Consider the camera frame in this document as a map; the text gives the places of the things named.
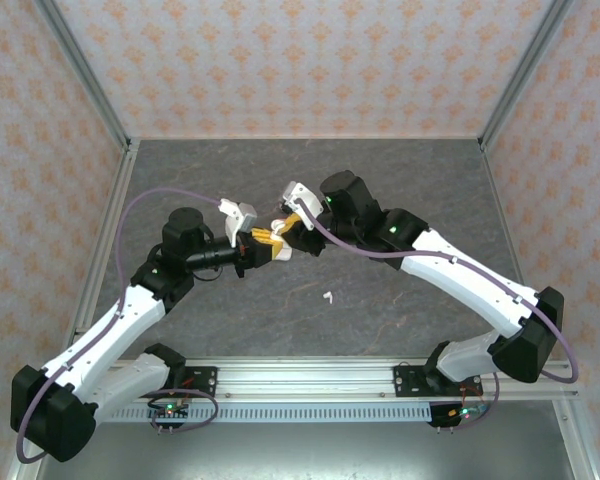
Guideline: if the earbud charging case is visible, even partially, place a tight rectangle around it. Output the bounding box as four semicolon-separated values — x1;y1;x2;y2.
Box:
271;218;295;263

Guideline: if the black mounting plate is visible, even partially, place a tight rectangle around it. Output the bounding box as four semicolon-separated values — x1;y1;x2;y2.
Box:
393;363;434;400
179;366;219;400

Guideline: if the small controller board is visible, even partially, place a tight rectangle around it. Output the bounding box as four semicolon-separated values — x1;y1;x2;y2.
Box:
442;403;489;422
147;399;190;421

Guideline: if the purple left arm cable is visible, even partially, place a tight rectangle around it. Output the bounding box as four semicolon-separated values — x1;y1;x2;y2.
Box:
15;187;224;465

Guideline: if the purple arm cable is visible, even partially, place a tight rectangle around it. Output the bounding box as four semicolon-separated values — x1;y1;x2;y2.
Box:
294;198;580;385
15;187;224;465

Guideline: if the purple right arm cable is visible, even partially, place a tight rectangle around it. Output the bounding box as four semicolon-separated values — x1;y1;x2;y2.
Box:
294;198;580;385

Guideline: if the aluminium side rail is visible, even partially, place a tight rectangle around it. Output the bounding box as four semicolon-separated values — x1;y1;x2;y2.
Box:
479;139;600;480
4;139;142;480

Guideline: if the thin aluminium wall rail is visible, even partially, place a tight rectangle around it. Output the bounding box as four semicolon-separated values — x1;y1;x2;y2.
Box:
129;132;484;142

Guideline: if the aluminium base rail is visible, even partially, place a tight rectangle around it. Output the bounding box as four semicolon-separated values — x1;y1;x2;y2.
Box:
104;357;581;404

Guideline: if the slotted grey cable duct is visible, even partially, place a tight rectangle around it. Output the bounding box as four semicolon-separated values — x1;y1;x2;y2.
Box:
97;401;434;425

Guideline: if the thin dark cable loop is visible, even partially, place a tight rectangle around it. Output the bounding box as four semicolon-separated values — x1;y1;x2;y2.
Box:
147;387;219;435

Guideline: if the aluminium corner post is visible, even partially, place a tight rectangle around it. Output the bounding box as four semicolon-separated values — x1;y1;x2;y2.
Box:
478;0;570;151
32;0;134;151

